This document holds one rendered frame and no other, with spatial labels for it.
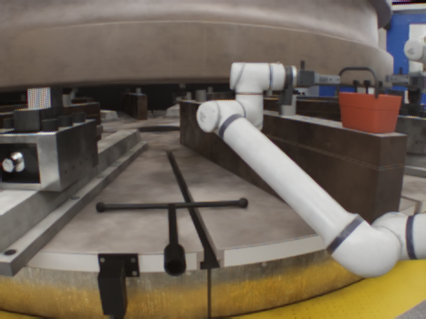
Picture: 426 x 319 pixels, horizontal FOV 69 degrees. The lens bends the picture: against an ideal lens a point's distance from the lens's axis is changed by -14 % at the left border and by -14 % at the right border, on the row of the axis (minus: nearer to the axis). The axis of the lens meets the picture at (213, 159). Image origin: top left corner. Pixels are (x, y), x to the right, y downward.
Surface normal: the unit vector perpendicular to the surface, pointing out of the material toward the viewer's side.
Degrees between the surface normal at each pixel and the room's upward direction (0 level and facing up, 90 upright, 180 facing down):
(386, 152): 90
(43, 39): 90
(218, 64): 90
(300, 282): 90
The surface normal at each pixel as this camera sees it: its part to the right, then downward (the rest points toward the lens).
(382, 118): 0.37, 0.31
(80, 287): 0.07, 0.21
